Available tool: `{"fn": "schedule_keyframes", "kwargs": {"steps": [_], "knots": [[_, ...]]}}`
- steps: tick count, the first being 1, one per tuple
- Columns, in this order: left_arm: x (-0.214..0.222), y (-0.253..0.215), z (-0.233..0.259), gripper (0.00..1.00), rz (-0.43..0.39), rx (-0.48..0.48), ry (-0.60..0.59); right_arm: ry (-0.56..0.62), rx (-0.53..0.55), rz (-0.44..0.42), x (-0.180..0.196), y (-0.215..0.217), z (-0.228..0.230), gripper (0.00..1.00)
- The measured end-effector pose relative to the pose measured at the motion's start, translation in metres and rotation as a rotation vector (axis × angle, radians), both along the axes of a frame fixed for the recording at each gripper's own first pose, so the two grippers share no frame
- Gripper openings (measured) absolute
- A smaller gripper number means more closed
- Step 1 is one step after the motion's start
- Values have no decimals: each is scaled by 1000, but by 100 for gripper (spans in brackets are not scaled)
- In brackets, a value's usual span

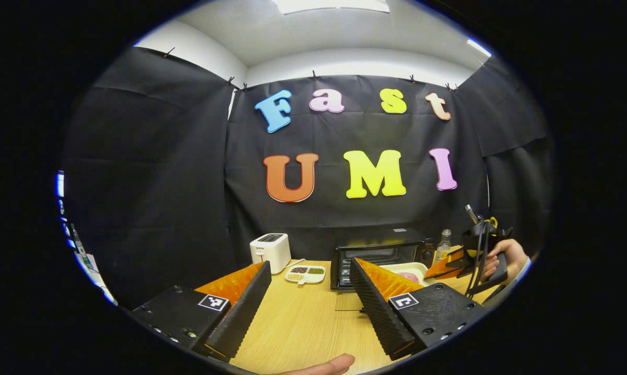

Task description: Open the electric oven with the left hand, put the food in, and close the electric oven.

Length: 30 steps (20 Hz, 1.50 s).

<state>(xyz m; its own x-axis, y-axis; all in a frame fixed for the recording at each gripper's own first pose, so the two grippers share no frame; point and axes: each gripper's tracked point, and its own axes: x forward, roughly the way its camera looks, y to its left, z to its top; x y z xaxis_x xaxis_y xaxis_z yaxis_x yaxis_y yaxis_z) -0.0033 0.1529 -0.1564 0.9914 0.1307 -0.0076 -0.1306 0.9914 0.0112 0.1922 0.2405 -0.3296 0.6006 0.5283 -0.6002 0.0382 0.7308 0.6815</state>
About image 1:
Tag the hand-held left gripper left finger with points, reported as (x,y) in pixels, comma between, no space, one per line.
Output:
(243,312)

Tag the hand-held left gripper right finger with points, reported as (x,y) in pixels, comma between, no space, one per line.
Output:
(376,312)

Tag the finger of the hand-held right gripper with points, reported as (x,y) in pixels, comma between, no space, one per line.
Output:
(443,268)

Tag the pink round meat slice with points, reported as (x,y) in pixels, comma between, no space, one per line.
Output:
(409,276)

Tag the white square plate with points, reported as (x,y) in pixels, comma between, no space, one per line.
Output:
(396,267)

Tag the black electric oven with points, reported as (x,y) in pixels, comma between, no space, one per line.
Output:
(376,252)

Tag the clear glass bottle yellow label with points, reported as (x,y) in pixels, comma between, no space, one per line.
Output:
(443,250)

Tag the white toaster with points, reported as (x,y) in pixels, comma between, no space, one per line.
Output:
(270,250)

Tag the white divided snack dish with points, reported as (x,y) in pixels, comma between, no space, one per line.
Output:
(305,274)

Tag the black backdrop cloth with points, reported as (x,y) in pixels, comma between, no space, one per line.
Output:
(162,182)

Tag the small ceiling light panel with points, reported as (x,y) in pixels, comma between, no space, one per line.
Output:
(479,47)

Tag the large ceiling light panel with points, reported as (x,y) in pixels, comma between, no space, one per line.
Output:
(329,5)

